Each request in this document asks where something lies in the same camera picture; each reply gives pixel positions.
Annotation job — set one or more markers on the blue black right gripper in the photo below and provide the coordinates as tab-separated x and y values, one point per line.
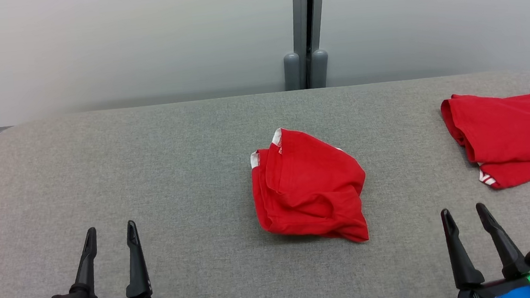
498	292

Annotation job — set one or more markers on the red white Bulls jersey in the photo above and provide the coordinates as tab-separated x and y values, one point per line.
513	137

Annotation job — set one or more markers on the red white shorts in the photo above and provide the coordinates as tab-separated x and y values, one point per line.
307	188

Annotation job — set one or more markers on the grey fabric sofa cushion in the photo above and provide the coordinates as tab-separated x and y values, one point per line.
151	168

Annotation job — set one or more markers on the grey partition post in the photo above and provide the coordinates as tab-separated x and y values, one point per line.
305	30

